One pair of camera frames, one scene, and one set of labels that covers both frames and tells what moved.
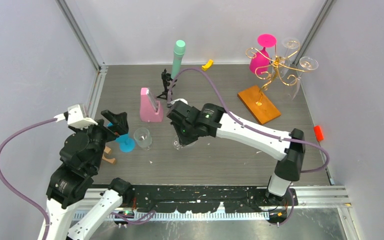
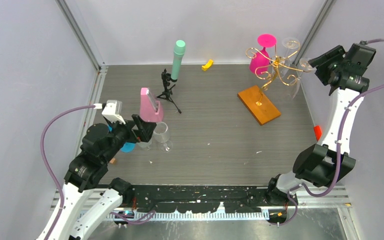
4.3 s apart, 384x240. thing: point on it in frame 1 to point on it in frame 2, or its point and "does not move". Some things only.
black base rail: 207,199 does not move
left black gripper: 120,124 to 147,128
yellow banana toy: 207,65 does not move
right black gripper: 183,140 to 337,53
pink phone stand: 148,112 does not move
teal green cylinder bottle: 177,56 does not move
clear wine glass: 177,144 to 161,133
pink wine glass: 260,61 does not move
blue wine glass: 126,144 does not move
